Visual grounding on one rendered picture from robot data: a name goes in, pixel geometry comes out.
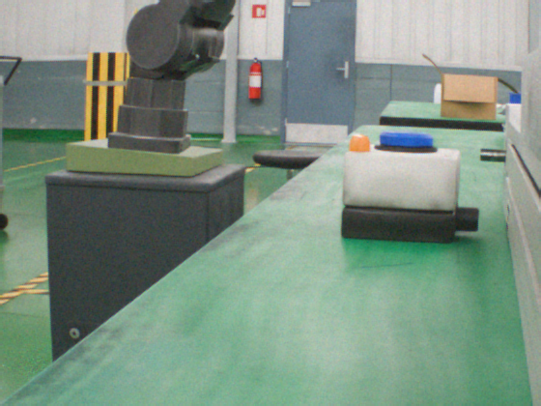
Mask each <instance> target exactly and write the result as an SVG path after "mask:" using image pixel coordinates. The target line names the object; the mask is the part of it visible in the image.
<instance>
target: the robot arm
mask: <svg viewBox="0 0 541 406"><path fill-rule="evenodd" d="M236 1H237V0H158V1H157V3H155V4H150V5H148V6H145V7H143V8H142V9H140V10H139V11H138V12H137V13H136V14H135V15H134V16H133V18H132V19H131V21H130V23H129V26H128V30H127V31H126V45H127V49H128V56H129V57H130V59H131V69H130V76H131V77H140V78H131V77H128V84H127V89H126V100H125V104H119V107H118V121H117V131H114V132H110V133H109V134H108V146H107V147H108V148H114V149H124V150H133V151H143V152H153V153H163V154H173V155H179V154H181V153H182V152H183V151H184V150H186V149H187V148H189V144H190V139H191V134H185V132H186V125H187V121H188V110H187V109H184V105H185V82H179V81H184V80H186V79H188V78H189V77H191V76H192V75H193V74H195V73H204V72H206V71H208V70H210V69H211V68H213V67H214V66H215V65H216V64H218V63H220V57H221V55H222V52H223V49H224V43H225V34H224V31H225V29H226V28H227V26H228V25H229V24H230V22H231V21H232V19H233V18H234V14H233V12H232V10H234V8H235V5H236ZM171 80H179V81H171Z"/></svg>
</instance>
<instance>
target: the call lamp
mask: <svg viewBox="0 0 541 406"><path fill-rule="evenodd" d="M349 151H351V152H371V142H370V138H368V136H366V135H363V134H357V135H352V137H351V139H350V141H349Z"/></svg>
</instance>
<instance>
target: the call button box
mask: <svg viewBox="0 0 541 406"><path fill-rule="evenodd" d="M460 169H461V155H460V153H459V151H457V150H455V149H447V150H446V149H439V148H437V147H435V146H421V147H396V146H391V145H384V144H376V145H371V152H351V151H349V152H347V153H346V154H345V156H344V174H343V203H344V205H346V207H345V208H343V210H342V225H341V234H342V236H344V237H348V238H363V239H378V240H393V241H407V242H422V243H437V244H441V243H452V242H453V240H454V235H455V231H465V232H471V231H476V230H478V217H479V210H477V208H478V207H470V208H466V207H458V205H459V203H458V197H459V189H460Z"/></svg>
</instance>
